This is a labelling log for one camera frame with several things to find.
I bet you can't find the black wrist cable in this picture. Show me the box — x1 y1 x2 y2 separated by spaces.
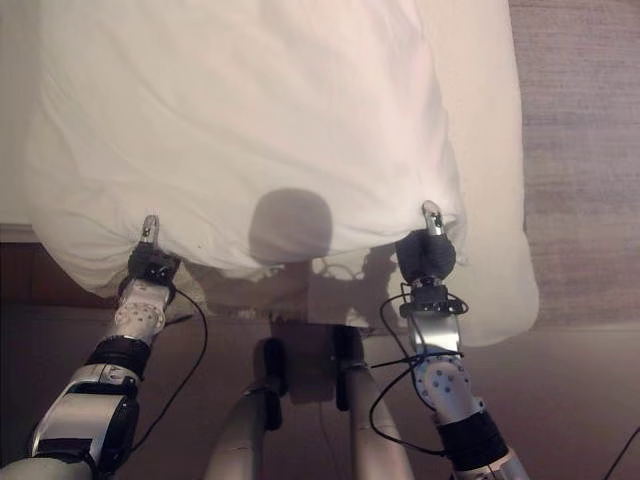
128 286 209 452
368 281 470 458

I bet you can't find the silver robot right leg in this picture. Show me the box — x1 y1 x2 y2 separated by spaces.
346 363 417 480

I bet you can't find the dark robot foot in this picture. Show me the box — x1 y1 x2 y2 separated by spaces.
331 325 367 412
253 338 290 397

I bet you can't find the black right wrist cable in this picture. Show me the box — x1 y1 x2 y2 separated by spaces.
368 281 470 458

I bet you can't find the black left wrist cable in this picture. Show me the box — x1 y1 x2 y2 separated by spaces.
128 286 209 452

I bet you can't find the black cable on floor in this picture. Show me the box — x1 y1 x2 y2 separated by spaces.
609 441 640 480

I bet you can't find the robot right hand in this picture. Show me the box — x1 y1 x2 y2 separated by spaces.
396 200 458 284

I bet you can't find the silver robot left leg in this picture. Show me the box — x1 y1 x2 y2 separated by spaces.
203 385 282 480

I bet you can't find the white duvet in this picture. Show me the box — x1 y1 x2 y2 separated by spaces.
24 0 540 350

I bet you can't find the dark robot right foot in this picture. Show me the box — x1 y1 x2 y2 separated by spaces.
331 325 367 412

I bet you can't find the dark robot left foot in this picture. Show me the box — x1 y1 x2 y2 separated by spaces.
253 338 290 397

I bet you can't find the beige bed skirt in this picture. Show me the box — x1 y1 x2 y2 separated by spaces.
172 248 401 330

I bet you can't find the brown wooden bed frame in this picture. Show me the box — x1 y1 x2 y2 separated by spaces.
0 223 129 303

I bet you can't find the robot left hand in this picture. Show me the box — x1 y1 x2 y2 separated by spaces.
126 215 179 274

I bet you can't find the silver robot leg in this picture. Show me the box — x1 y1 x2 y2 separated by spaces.
346 363 417 480
203 385 282 480

